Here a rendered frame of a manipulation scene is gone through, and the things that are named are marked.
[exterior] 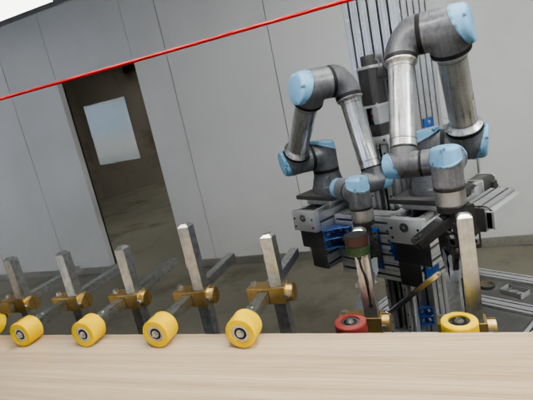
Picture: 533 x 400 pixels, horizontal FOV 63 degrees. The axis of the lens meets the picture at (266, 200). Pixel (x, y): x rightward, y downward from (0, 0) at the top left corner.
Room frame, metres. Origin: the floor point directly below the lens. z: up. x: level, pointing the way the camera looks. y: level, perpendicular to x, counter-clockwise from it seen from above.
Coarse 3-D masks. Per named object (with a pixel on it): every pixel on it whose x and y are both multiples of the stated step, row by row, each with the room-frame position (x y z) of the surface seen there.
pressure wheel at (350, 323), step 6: (342, 318) 1.00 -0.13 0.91; (348, 318) 0.99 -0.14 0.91; (354, 318) 0.99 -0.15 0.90; (360, 318) 0.98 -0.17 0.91; (336, 324) 0.98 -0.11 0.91; (342, 324) 0.98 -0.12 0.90; (348, 324) 0.97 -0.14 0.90; (354, 324) 0.97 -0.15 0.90; (360, 324) 0.96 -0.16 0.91; (366, 324) 0.97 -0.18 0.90; (336, 330) 0.97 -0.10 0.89; (342, 330) 0.95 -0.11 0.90; (348, 330) 0.95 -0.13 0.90; (354, 330) 0.94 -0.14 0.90; (360, 330) 0.95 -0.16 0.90; (366, 330) 0.96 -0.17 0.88
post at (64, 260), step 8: (56, 256) 1.41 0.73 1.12; (64, 256) 1.41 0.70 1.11; (64, 264) 1.40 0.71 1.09; (72, 264) 1.43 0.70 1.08; (64, 272) 1.41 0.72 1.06; (72, 272) 1.42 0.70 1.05; (64, 280) 1.41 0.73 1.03; (72, 280) 1.41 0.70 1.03; (72, 288) 1.40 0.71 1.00; (80, 288) 1.43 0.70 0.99; (72, 296) 1.41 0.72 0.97; (80, 312) 1.40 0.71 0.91; (88, 312) 1.43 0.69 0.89
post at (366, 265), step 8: (368, 256) 1.04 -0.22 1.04; (368, 264) 1.04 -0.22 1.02; (360, 272) 1.04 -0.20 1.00; (368, 272) 1.04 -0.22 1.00; (360, 280) 1.05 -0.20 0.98; (368, 280) 1.04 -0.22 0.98; (360, 288) 1.05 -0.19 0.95; (376, 296) 1.06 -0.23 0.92; (368, 304) 1.04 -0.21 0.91; (376, 304) 1.04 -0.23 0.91; (368, 312) 1.04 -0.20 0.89; (376, 312) 1.04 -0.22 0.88
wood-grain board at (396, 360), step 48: (0, 336) 1.37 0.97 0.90; (48, 336) 1.29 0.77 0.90; (192, 336) 1.09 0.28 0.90; (288, 336) 0.98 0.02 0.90; (336, 336) 0.94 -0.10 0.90; (384, 336) 0.90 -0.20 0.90; (432, 336) 0.86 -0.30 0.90; (480, 336) 0.82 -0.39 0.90; (528, 336) 0.79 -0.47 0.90; (0, 384) 1.05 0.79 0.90; (48, 384) 0.99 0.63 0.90; (96, 384) 0.95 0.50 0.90; (144, 384) 0.90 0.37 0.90; (192, 384) 0.87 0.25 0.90; (240, 384) 0.83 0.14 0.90; (288, 384) 0.80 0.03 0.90; (336, 384) 0.76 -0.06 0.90; (384, 384) 0.73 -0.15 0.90; (432, 384) 0.71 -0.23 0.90; (480, 384) 0.68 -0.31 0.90; (528, 384) 0.66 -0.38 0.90
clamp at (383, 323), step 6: (348, 312) 1.09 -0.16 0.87; (354, 312) 1.09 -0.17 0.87; (360, 312) 1.08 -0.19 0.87; (366, 318) 1.04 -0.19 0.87; (372, 318) 1.03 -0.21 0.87; (378, 318) 1.03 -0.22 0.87; (384, 318) 1.03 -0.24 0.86; (390, 318) 1.05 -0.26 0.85; (372, 324) 1.03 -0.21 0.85; (378, 324) 1.03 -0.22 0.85; (384, 324) 1.02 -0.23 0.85; (390, 324) 1.03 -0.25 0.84; (372, 330) 1.04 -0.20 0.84; (378, 330) 1.03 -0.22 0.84; (384, 330) 1.02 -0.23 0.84; (390, 330) 1.02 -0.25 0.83
